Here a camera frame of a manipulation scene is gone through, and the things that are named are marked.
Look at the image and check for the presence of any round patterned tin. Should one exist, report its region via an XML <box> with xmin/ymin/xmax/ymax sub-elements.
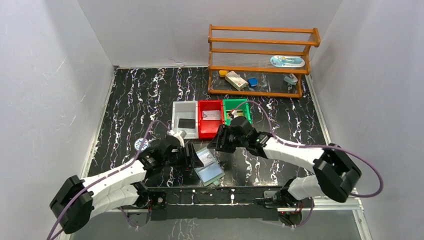
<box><xmin>134</xmin><ymin>137</ymin><xmax>150</xmax><ymax>152</ymax></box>

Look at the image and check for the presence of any small yellow block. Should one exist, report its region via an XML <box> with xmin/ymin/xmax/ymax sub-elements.
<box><xmin>218</xmin><ymin>70</ymin><xmax>228</xmax><ymax>78</ymax></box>

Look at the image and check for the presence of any teal packaged tool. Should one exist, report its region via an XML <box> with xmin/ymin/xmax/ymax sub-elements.
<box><xmin>270</xmin><ymin>55</ymin><xmax>305</xmax><ymax>68</ymax></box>

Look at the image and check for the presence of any white plastic bin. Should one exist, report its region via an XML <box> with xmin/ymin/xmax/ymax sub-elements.
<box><xmin>171</xmin><ymin>100</ymin><xmax>199</xmax><ymax>140</ymax></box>

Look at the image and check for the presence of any grey-green card holder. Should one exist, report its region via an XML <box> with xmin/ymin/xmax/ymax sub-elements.
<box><xmin>195</xmin><ymin>147</ymin><xmax>225</xmax><ymax>187</ymax></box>

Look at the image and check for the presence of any grey VIP card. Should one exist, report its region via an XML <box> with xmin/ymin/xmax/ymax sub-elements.
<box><xmin>196</xmin><ymin>148</ymin><xmax>217</xmax><ymax>167</ymax></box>

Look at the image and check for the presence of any light blue card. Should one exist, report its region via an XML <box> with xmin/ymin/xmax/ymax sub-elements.
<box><xmin>201</xmin><ymin>110</ymin><xmax>222</xmax><ymax>121</ymax></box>

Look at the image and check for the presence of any white tape dispenser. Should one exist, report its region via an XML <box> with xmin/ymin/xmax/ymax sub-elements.
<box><xmin>283</xmin><ymin>73</ymin><xmax>298</xmax><ymax>85</ymax></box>

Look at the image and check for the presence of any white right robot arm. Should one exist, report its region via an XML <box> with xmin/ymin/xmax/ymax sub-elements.
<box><xmin>207</xmin><ymin>116</ymin><xmax>362</xmax><ymax>207</ymax></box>

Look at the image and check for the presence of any green plastic bin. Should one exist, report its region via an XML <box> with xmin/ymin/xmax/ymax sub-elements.
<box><xmin>222</xmin><ymin>98</ymin><xmax>252</xmax><ymax>125</ymax></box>

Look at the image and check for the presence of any orange wooden shelf rack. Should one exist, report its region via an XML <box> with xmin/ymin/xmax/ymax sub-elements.
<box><xmin>207</xmin><ymin>24</ymin><xmax>321</xmax><ymax>99</ymax></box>

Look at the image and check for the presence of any gold card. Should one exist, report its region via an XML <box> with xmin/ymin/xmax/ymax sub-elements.
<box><xmin>227</xmin><ymin>112</ymin><xmax>235</xmax><ymax>121</ymax></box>

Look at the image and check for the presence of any black card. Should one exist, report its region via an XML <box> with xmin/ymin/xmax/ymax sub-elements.
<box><xmin>177</xmin><ymin>118</ymin><xmax>197</xmax><ymax>129</ymax></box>

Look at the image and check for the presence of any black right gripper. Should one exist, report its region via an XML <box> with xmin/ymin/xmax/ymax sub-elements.
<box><xmin>206</xmin><ymin>124</ymin><xmax>248</xmax><ymax>154</ymax></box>

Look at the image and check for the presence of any small blue block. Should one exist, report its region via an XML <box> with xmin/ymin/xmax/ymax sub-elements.
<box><xmin>247</xmin><ymin>77</ymin><xmax>258</xmax><ymax>88</ymax></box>

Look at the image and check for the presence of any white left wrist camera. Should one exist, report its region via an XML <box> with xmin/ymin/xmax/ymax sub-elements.
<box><xmin>167</xmin><ymin>130</ymin><xmax>187</xmax><ymax>147</ymax></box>

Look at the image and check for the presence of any white cardboard box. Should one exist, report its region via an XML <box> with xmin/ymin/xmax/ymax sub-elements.
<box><xmin>225</xmin><ymin>71</ymin><xmax>248</xmax><ymax>91</ymax></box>

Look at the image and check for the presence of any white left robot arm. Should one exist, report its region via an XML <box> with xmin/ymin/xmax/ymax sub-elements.
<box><xmin>49</xmin><ymin>135</ymin><xmax>204</xmax><ymax>234</ymax></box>

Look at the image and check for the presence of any red plastic bin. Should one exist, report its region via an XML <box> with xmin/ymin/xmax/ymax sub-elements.
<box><xmin>197</xmin><ymin>100</ymin><xmax>225</xmax><ymax>139</ymax></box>

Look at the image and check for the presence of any aluminium frame rail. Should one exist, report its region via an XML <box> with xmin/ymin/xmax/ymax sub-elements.
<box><xmin>68</xmin><ymin>184</ymin><xmax>362</xmax><ymax>217</ymax></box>

